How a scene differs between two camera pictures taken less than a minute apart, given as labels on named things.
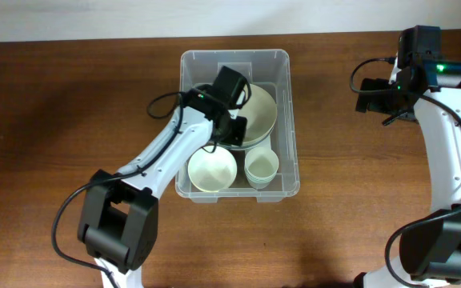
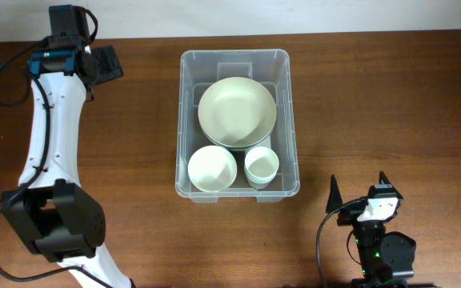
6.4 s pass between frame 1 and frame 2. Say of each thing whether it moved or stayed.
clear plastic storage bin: stayed
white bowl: stayed
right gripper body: moved
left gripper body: moved
